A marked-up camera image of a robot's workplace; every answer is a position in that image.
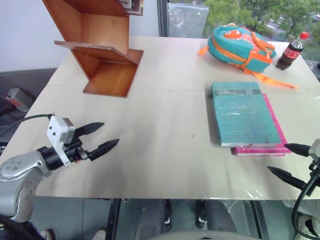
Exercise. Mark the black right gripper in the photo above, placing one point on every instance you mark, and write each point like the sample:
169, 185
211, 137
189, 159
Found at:
314, 180

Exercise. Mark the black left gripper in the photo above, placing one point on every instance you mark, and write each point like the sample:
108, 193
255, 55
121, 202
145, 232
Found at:
74, 149

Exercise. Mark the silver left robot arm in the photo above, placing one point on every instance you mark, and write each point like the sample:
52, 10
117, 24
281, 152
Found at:
17, 167

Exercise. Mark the pink book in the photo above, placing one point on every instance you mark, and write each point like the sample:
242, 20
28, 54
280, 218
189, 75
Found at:
270, 147

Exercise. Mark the teal book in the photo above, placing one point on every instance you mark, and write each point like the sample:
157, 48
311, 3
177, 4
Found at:
243, 113

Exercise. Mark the wooden zigzag shelf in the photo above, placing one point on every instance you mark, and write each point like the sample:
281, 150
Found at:
105, 47

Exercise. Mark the black table leg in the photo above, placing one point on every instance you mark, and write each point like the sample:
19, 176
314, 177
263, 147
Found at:
113, 218

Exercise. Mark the grey red device on floor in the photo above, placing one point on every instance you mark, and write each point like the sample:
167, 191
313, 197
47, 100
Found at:
17, 100

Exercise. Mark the cola bottle with red cap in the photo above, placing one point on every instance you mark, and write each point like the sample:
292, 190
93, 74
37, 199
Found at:
291, 51

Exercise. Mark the teal orange dinosaur backpack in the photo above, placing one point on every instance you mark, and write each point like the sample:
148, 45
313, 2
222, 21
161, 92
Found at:
240, 48

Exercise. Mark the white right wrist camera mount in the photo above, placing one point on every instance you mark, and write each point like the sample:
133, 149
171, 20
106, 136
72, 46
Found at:
315, 148

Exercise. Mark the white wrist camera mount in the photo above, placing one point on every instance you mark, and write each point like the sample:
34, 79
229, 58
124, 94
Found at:
315, 148
59, 130

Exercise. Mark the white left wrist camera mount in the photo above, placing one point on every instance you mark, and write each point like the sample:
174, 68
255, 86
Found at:
59, 130

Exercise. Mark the dark window frame post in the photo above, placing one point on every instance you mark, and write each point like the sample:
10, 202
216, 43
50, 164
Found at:
162, 18

